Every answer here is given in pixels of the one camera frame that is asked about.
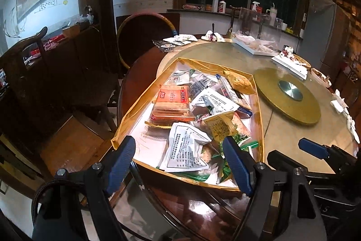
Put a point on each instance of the white landscape-print snack bag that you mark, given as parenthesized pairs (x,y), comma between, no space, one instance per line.
(181,77)

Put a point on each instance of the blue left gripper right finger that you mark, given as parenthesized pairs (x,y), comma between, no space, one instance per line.
(319,151)

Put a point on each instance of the crumpled tissue with spoon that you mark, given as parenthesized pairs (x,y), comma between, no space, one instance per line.
(213,36)

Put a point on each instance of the grey refrigerator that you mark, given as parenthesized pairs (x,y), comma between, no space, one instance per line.
(325,36)

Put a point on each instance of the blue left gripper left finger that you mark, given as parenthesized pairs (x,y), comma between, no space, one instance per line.
(116,166)

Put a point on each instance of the bowl with food scraps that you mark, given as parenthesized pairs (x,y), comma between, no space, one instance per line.
(321,78)

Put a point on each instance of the yellow-wrapped cracker stack pack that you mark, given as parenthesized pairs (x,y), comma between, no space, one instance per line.
(163,118)

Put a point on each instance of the white spray bottle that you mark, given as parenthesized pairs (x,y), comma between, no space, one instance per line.
(257,10)

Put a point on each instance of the white tumbler with straw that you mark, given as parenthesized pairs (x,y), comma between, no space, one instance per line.
(273,14)

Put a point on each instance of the white napkin pile left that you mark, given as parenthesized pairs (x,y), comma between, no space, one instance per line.
(181,39)

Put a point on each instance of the yellow-taped white cardboard tray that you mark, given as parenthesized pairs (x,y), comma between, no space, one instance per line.
(214,114)

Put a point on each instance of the clear blue-edged cracker sleeve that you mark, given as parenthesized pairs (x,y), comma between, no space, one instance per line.
(244,111)

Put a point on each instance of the white flat box right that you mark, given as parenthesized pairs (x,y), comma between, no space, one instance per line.
(292,66)

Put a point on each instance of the silver white-text snack packet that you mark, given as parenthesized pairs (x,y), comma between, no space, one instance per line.
(184,151)

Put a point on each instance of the white paper towel roll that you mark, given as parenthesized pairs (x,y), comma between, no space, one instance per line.
(215,5)

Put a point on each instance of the small white red-label bottle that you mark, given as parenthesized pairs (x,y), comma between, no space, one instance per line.
(222,6)

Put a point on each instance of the green pea snack packet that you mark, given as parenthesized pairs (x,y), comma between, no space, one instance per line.
(245,143)

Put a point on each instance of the orange soda cracker pack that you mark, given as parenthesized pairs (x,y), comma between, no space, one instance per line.
(172,97)

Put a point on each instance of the clear acrylic box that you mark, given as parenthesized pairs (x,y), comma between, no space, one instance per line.
(259,25)

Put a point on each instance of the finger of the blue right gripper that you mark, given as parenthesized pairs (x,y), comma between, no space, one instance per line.
(241,164)

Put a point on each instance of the clear plastic wrapper on table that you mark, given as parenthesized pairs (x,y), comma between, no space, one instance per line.
(164,46)

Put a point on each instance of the golden lazy susan turntable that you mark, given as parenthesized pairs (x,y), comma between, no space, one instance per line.
(288,95)

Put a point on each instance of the white tissues right edge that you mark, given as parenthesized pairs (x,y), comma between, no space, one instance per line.
(341,107)

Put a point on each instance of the white food tray far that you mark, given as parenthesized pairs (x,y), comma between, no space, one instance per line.
(256,46)

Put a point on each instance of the yellow biscuit packet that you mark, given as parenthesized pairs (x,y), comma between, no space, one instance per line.
(239,83)

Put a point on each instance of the round-back wooden chair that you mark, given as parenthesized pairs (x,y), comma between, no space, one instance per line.
(136,33)

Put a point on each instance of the dark wooden side chair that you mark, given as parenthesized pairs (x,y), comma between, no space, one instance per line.
(54,110)

